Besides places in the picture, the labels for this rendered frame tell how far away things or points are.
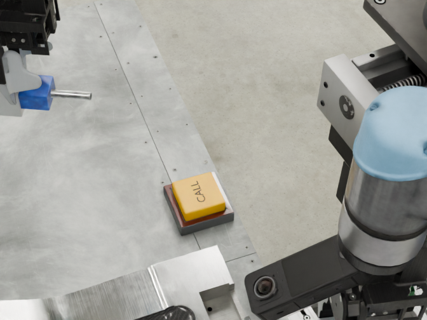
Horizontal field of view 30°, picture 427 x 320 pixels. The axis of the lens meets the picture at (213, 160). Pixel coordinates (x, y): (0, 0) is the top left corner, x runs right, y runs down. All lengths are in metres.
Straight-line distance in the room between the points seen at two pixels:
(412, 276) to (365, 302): 0.05
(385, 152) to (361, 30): 2.11
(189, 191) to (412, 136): 0.58
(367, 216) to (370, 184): 0.04
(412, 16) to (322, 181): 1.17
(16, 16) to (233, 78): 1.52
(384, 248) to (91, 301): 0.43
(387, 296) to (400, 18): 0.46
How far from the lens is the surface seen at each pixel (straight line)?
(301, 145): 2.31
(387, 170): 0.60
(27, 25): 1.01
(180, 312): 0.96
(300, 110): 2.40
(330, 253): 0.74
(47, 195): 1.19
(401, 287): 0.77
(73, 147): 1.24
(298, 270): 0.74
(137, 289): 0.98
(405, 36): 1.08
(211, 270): 0.99
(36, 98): 1.12
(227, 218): 1.13
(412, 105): 0.61
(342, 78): 1.07
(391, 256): 0.68
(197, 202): 1.11
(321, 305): 0.87
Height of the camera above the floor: 1.73
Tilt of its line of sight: 50 degrees down
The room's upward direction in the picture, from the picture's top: 1 degrees clockwise
